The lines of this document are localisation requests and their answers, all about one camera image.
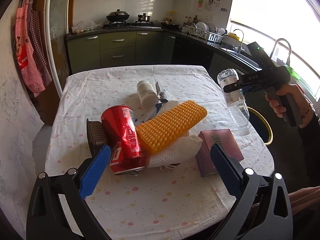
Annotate clear plastic water bottle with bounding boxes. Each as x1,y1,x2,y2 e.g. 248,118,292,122
217,69,249,136

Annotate red instant noodle cup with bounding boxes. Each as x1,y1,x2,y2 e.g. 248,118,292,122
137,80,146,89

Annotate chrome kitchen faucet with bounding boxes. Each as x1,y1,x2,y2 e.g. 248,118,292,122
269,38,292,66

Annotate black yellow-rimmed trash bin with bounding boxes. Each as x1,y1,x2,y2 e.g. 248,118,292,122
248,107,273,146

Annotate green lower kitchen cabinets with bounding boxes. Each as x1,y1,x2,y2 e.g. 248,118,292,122
66,27,260,74

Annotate person's right hand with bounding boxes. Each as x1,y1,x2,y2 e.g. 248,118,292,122
265,83,314,128

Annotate pink cardboard box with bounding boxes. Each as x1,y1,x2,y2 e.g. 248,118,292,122
195,129,244,177

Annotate brown plastic tray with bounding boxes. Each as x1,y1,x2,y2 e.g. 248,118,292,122
86,119,107,158

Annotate white foam wrap sheet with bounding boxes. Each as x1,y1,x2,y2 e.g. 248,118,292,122
147,101,202,168

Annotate red cola can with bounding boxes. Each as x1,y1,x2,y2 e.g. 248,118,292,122
101,105,146,176

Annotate orange bubble wrap sheet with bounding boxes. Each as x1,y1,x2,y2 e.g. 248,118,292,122
136,100,207,155

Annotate white dish rack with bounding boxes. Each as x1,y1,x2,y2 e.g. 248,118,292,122
187,22,223,43

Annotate white pill bottle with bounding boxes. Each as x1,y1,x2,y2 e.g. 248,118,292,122
137,81,159,109

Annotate crumpled silver wrapper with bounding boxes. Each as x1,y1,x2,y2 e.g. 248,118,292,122
155,82,172,103

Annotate gas stove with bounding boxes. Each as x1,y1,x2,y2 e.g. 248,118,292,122
103,22,161,29

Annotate small black pot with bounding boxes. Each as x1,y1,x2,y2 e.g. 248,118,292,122
137,12,150,23

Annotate dark red checkered apron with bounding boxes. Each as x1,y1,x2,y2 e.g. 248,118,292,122
21,0,52,94

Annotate plastic bag on counter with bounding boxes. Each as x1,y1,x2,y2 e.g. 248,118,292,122
72,20,104,34

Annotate black wok with lid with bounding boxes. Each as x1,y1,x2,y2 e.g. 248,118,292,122
106,9,130,23

